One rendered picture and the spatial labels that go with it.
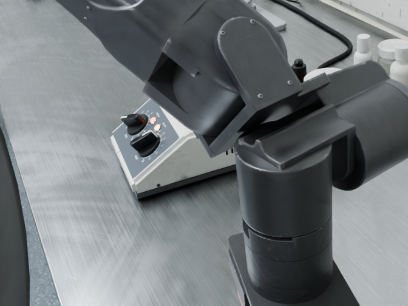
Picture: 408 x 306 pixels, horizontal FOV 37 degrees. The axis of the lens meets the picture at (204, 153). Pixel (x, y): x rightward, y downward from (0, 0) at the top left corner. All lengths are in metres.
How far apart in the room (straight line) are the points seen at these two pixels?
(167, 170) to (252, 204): 0.35
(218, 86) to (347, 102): 0.09
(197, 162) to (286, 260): 0.35
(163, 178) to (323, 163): 0.38
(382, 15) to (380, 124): 0.71
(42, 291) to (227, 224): 1.17
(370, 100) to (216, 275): 0.28
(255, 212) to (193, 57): 0.10
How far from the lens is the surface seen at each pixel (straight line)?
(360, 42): 0.89
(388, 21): 1.08
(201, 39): 0.35
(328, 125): 0.37
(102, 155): 0.81
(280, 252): 0.37
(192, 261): 0.62
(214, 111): 0.37
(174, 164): 0.70
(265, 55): 0.35
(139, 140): 0.71
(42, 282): 1.80
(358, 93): 0.40
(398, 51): 0.83
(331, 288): 0.41
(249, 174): 0.35
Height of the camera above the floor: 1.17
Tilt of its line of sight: 33 degrees down
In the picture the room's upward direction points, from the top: 8 degrees counter-clockwise
